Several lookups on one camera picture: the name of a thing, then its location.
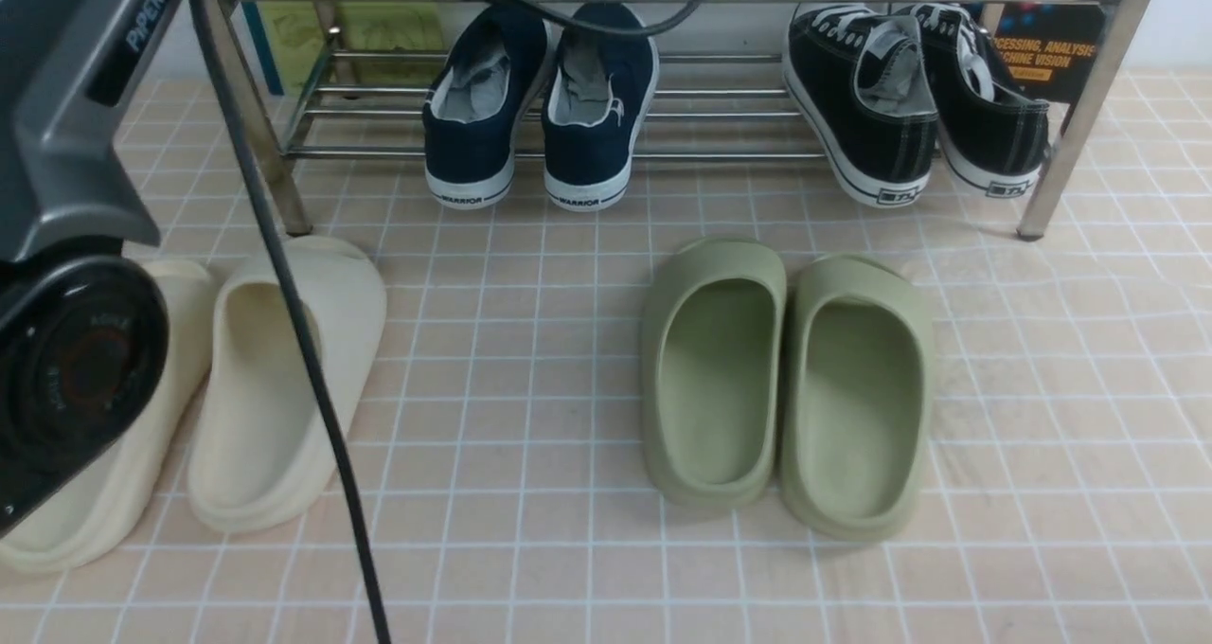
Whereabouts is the navy canvas shoe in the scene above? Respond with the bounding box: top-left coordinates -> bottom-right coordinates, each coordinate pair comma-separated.
541,28 -> 661,212
421,6 -> 558,211

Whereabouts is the cream slipper, left one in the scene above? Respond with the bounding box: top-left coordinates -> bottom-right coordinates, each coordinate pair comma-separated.
1,260 -> 221,574

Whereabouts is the cream slipper, right one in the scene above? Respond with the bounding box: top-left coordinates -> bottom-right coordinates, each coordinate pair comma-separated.
187,235 -> 388,532

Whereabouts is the black cable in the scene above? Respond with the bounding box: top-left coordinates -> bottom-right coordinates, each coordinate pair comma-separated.
185,0 -> 721,644

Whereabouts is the dark book with orange text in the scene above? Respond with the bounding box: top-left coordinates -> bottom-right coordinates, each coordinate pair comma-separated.
962,2 -> 1107,104

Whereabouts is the metal shoe rack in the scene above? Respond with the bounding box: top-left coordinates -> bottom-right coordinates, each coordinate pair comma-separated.
202,0 -> 1151,243

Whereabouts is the green slipper, one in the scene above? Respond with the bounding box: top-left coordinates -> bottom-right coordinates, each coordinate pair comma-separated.
639,235 -> 788,511
779,253 -> 936,542

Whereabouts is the green slipper, right one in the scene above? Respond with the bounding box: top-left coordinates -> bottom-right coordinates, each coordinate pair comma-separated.
779,253 -> 936,542

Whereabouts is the black sneaker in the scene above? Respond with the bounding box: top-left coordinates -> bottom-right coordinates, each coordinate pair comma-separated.
782,4 -> 939,209
892,4 -> 1050,199

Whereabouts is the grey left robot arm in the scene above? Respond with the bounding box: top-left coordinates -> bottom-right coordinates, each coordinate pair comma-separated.
1,0 -> 182,532

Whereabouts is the cream slipper, one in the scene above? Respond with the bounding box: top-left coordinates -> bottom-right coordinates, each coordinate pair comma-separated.
187,235 -> 388,532
1,260 -> 221,574

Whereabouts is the green slipper, left one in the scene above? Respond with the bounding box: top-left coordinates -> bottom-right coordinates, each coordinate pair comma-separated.
639,235 -> 788,511

